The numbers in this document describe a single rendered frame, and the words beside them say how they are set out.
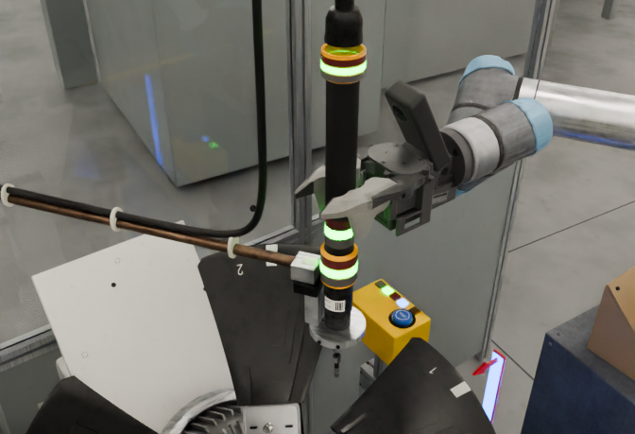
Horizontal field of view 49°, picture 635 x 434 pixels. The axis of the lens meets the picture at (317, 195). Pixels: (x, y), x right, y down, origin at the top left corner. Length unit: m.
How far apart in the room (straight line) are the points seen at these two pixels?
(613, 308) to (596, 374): 0.14
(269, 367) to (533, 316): 2.23
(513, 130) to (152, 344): 0.67
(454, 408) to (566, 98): 0.50
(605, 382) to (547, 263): 1.96
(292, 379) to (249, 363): 0.07
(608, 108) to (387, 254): 1.17
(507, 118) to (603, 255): 2.73
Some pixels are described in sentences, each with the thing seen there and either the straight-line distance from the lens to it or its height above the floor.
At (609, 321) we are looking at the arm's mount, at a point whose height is 1.10.
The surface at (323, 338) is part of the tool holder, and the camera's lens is 0.85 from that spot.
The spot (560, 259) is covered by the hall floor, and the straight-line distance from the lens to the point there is 3.49.
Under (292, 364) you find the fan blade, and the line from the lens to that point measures 1.01.
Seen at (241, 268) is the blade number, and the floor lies 1.40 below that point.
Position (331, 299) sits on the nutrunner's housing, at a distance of 0.82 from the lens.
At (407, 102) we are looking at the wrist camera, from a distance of 0.74.
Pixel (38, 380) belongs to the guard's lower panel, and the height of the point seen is 0.89.
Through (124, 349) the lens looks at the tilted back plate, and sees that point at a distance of 1.18.
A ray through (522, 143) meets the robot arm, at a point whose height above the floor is 1.64.
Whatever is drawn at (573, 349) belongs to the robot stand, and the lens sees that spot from 1.57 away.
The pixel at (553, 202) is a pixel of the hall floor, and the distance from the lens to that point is 3.89.
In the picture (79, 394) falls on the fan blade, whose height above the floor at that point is 1.41.
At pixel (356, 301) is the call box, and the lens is 1.48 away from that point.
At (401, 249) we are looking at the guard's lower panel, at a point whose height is 0.77.
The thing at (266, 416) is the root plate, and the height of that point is 1.26.
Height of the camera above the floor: 2.06
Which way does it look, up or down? 33 degrees down
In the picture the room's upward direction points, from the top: straight up
